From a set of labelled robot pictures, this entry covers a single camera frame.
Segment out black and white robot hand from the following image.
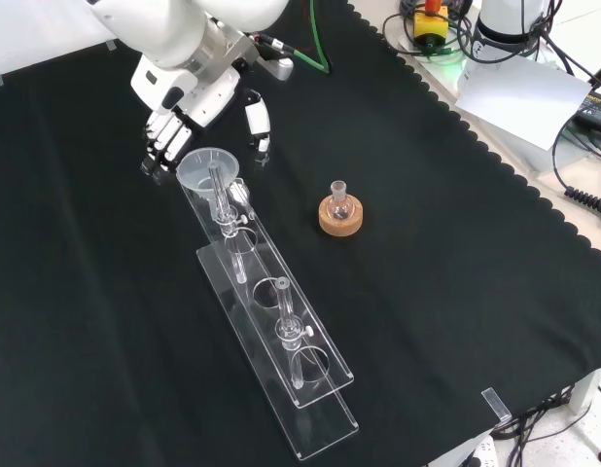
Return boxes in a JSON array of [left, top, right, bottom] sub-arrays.
[[129, 54, 273, 185]]

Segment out clear plastic funnel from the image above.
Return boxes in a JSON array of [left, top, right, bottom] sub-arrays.
[[176, 146, 242, 221]]

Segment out clear acrylic funnel stand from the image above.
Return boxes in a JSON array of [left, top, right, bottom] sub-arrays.
[[176, 163, 360, 462]]

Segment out small round-bottom glass flask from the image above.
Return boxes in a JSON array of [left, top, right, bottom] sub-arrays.
[[328, 179, 356, 222]]

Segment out yellow stop button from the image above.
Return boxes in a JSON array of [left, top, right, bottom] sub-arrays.
[[412, 0, 450, 53]]

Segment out black bench cloth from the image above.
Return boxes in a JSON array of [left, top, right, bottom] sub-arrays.
[[0, 0, 601, 467]]

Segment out white paper sheet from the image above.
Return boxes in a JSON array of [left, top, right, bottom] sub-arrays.
[[454, 55, 593, 152]]

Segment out black power adapter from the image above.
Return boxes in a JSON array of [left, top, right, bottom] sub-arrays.
[[571, 91, 601, 133]]

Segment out clear plastic cloth clip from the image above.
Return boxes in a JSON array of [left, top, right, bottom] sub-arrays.
[[480, 386, 512, 422]]

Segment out white power strip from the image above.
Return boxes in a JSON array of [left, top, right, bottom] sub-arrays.
[[456, 434, 501, 467]]

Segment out white table leg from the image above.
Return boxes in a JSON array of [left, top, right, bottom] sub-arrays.
[[569, 368, 601, 415]]

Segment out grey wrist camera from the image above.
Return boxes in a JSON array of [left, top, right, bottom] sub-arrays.
[[255, 56, 296, 82]]

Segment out green cable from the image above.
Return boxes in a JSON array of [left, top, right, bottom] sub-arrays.
[[279, 0, 332, 75]]

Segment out cork ring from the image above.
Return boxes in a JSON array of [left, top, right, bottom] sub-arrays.
[[318, 194, 367, 238]]

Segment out black looped cable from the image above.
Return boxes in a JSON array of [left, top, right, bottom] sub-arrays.
[[380, 10, 477, 62]]

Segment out black coiled cable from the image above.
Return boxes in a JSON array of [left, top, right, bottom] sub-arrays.
[[551, 115, 601, 218]]

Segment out black cable bundle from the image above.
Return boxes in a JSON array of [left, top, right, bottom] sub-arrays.
[[492, 383, 601, 467]]

